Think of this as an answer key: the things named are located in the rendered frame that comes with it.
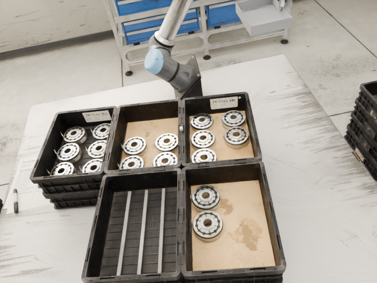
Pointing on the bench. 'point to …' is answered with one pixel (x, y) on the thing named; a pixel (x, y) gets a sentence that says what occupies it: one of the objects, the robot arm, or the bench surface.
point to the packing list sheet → (25, 188)
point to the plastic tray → (262, 16)
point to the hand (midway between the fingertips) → (281, 8)
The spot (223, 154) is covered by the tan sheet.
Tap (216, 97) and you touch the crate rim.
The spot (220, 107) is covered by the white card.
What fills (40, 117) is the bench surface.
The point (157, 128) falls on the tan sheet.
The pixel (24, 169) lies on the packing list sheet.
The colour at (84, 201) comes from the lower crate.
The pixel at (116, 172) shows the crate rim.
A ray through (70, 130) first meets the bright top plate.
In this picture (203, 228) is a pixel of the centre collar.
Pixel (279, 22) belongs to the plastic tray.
